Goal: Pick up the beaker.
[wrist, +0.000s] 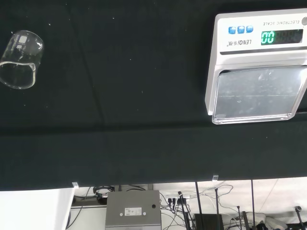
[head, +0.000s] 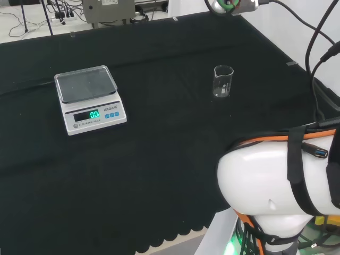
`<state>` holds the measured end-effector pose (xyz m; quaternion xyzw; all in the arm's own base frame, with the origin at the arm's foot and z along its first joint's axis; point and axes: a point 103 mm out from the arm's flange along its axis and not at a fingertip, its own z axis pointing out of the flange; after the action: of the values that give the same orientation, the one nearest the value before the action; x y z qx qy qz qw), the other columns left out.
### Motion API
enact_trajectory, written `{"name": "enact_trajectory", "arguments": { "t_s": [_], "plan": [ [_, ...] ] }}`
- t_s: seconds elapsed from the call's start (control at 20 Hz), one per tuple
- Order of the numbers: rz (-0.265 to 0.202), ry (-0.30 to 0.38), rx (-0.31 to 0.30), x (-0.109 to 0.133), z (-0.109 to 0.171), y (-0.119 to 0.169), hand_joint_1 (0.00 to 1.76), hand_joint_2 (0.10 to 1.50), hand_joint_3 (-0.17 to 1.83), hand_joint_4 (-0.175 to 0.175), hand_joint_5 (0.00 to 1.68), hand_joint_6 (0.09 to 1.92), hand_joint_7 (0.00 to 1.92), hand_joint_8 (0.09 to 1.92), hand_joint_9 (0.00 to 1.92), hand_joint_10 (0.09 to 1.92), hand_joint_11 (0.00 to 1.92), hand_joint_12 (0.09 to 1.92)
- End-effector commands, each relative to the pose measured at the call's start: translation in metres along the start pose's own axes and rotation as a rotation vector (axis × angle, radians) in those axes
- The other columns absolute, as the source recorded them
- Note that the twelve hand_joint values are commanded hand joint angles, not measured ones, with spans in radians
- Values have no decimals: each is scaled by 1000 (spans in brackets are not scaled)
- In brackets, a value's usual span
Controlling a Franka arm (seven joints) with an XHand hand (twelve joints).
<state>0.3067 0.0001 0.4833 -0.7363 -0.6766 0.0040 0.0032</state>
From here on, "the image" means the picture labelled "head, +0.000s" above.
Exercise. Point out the black bench cloth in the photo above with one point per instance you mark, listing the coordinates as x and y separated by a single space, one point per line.
159 164

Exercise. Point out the black tripod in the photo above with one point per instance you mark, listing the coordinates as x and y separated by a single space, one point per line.
24 21

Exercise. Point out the white power strip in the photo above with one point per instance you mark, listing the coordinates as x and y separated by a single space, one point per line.
69 18

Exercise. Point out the clear glass beaker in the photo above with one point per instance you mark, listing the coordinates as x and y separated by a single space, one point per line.
223 88

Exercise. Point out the black plug with blue tip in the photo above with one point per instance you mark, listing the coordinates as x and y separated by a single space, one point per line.
313 151

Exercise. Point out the white electronic balance, steel pan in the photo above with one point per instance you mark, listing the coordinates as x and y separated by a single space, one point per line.
93 125

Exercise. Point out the grey metal box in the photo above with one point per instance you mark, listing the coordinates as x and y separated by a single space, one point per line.
106 10

